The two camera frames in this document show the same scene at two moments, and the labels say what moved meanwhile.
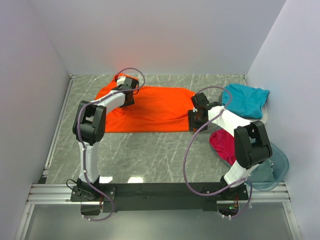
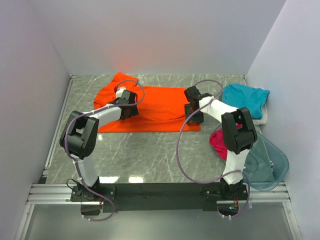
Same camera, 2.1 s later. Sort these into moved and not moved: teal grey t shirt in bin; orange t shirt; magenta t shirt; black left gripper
Moved: black left gripper
Not moved: magenta t shirt; orange t shirt; teal grey t shirt in bin
